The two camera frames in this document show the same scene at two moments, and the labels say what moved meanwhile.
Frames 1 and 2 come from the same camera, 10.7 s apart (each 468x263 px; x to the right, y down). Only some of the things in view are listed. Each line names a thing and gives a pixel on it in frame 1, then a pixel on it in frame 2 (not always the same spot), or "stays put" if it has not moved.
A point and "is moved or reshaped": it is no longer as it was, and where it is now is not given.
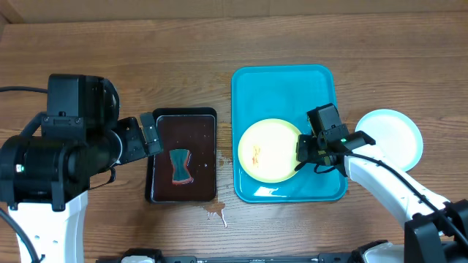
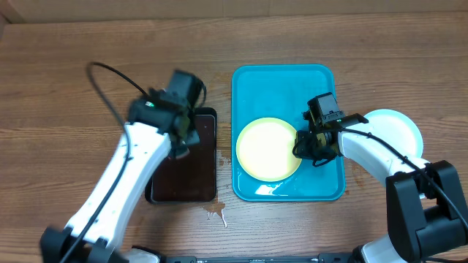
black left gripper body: (131, 148) → (190, 135)
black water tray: (186, 171) stays put
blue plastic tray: (284, 93) stays put
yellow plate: (267, 150) stays put
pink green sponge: (180, 158) is moved or reshaped
